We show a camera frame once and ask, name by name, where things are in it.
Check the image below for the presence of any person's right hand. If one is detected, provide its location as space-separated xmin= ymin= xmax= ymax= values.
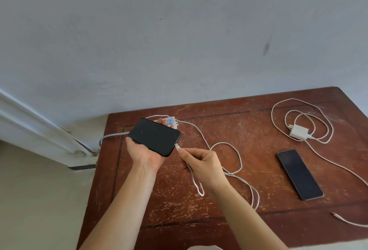
xmin=177 ymin=147 xmax=230 ymax=192

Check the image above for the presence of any brown wooden table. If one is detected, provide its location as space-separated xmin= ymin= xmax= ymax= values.
xmin=76 ymin=87 xmax=368 ymax=250

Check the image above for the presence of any black smartphone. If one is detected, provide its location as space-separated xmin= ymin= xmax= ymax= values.
xmin=277 ymin=149 xmax=325 ymax=201
xmin=127 ymin=118 xmax=182 ymax=158

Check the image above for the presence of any person's left forearm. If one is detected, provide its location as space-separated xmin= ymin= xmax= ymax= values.
xmin=77 ymin=166 xmax=159 ymax=250

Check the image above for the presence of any white wall conduit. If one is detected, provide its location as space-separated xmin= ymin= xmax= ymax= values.
xmin=0 ymin=87 xmax=100 ymax=167

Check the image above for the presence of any person's left hand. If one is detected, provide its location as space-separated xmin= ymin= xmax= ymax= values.
xmin=125 ymin=118 xmax=169 ymax=173

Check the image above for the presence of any grey power strip cord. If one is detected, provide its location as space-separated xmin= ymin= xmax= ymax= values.
xmin=99 ymin=131 xmax=130 ymax=147

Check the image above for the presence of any white charger with cable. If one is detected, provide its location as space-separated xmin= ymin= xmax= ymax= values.
xmin=145 ymin=114 xmax=261 ymax=211
xmin=271 ymin=98 xmax=368 ymax=227

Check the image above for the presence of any person's right forearm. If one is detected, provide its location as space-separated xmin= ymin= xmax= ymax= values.
xmin=205 ymin=182 xmax=288 ymax=250

